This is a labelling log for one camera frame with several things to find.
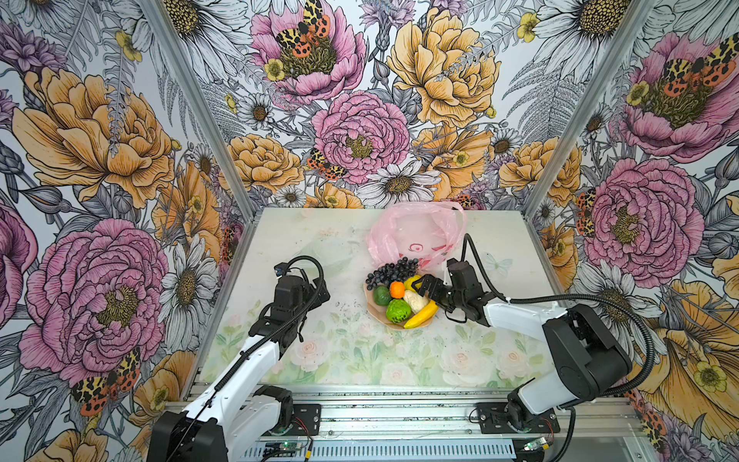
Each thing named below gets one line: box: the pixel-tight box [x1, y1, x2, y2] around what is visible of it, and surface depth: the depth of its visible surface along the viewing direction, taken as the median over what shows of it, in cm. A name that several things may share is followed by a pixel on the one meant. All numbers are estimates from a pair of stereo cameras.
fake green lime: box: [373, 284, 392, 307], surface depth 92 cm
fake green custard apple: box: [385, 298, 412, 324], surface depth 87 cm
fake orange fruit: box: [389, 281, 406, 300], surface depth 91 cm
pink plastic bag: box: [365, 201, 467, 270], surface depth 110 cm
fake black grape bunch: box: [365, 256, 419, 291], surface depth 96 cm
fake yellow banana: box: [403, 300, 438, 330], surface depth 87 cm
